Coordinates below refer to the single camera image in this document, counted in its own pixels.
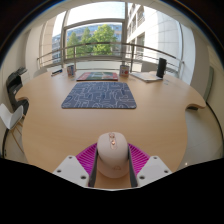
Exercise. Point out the white illustrated book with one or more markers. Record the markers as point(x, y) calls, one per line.
point(146, 77)

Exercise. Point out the dark blue stapler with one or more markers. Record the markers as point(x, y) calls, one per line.
point(56, 72)

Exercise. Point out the white shell chair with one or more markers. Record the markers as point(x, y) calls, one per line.
point(40, 72)

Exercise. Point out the white chair with wooden legs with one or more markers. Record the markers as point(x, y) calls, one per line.
point(10, 118)

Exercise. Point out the metal balcony railing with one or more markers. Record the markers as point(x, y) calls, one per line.
point(100, 43)

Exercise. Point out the beige computer mouse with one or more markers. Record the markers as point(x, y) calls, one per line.
point(112, 156)

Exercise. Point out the black cylinder speaker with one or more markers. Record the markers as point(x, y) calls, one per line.
point(161, 67)

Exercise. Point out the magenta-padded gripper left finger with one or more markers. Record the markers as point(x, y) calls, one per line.
point(71, 168)

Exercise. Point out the dark blue patterned mouse pad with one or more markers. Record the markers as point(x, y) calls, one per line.
point(99, 95)

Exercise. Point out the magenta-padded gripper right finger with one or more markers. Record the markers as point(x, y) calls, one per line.
point(153, 168)

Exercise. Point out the black office printer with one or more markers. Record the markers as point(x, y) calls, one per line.
point(16, 88)

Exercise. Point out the red and dark magazine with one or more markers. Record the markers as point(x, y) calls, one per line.
point(97, 76)

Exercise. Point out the printed tin can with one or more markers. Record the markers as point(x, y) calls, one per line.
point(124, 70)
point(70, 70)

